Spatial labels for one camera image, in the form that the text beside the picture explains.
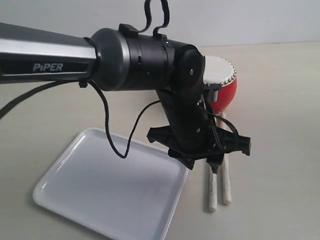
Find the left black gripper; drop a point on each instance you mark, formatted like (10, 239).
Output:
(197, 135)

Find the small red drum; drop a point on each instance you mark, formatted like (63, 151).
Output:
(220, 71)

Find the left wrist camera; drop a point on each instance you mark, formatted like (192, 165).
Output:
(210, 91)

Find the white wooden drumstick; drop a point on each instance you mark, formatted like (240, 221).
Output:
(212, 192)
(225, 174)

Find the white plastic tray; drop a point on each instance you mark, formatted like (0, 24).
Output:
(123, 199)

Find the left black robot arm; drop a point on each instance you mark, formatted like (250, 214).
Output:
(124, 60)

